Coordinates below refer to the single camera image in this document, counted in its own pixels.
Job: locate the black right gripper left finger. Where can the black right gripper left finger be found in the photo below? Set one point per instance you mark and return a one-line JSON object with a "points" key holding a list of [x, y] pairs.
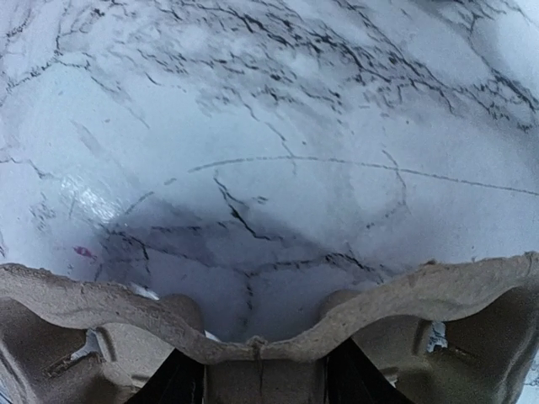
{"points": [[179, 380]]}

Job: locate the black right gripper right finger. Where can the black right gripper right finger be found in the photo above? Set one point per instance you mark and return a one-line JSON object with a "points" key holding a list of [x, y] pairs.
{"points": [[352, 378]]}

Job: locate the single cardboard cup carrier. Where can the single cardboard cup carrier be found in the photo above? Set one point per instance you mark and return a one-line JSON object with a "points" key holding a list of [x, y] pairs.
{"points": [[444, 333]]}

